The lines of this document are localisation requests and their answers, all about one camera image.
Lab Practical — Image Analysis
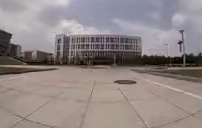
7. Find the low beige building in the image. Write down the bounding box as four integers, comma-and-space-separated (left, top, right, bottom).
23, 50, 54, 63

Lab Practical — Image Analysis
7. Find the tall lamp pole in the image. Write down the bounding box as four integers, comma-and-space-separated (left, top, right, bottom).
177, 29, 187, 68

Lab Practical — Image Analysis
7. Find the round manhole cover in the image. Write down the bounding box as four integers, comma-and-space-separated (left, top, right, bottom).
113, 79, 138, 85

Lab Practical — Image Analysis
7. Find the small grey building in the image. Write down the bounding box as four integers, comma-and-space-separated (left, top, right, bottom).
8, 42, 23, 58

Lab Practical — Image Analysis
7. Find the grey concrete slab plaza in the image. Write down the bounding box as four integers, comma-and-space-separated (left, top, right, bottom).
0, 65, 202, 128

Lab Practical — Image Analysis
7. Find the row of dark trees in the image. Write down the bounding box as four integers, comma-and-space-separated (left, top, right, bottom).
141, 52, 202, 66

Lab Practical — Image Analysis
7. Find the large white curved building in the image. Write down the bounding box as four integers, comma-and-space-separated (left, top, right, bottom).
52, 32, 143, 66

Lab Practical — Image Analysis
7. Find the brown bare ground bed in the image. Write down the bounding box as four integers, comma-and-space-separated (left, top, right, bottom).
132, 67, 202, 85
0, 66, 58, 77

